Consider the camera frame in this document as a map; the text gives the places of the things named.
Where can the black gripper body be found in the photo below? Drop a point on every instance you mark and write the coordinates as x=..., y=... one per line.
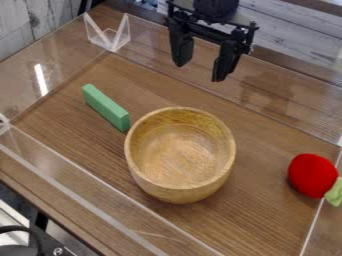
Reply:
x=215, y=18

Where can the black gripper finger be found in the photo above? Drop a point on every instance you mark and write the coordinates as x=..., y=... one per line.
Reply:
x=181, y=42
x=227, y=61

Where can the red plush strawberry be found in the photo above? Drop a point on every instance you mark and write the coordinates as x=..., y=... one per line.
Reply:
x=316, y=178

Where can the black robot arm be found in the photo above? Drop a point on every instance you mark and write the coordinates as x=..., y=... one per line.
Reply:
x=215, y=21

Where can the green rectangular block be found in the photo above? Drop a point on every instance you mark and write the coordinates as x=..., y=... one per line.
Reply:
x=113, y=112

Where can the wooden bowl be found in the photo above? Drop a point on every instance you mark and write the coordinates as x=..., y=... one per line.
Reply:
x=181, y=151

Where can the clear acrylic tray enclosure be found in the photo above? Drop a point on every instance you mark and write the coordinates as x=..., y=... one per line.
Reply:
x=62, y=153

